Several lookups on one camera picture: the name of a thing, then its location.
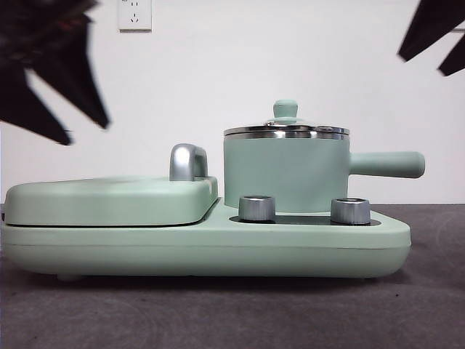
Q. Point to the white wall socket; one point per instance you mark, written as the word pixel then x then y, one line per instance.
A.
pixel 134 16

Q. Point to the green griddle cover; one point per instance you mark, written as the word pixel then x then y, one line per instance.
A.
pixel 109 203

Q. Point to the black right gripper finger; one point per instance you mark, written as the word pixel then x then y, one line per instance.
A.
pixel 456 58
pixel 436 25

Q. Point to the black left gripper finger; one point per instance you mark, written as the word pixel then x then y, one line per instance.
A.
pixel 29 105
pixel 76 80

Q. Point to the glass lid with green knob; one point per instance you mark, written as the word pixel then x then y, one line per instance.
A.
pixel 285 109

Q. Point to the green breakfast machine base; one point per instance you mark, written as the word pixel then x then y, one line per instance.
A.
pixel 254 251

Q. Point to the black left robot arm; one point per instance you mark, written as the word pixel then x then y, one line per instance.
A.
pixel 32 29

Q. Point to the silver control knob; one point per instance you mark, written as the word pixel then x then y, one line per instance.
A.
pixel 256 209
pixel 349 211

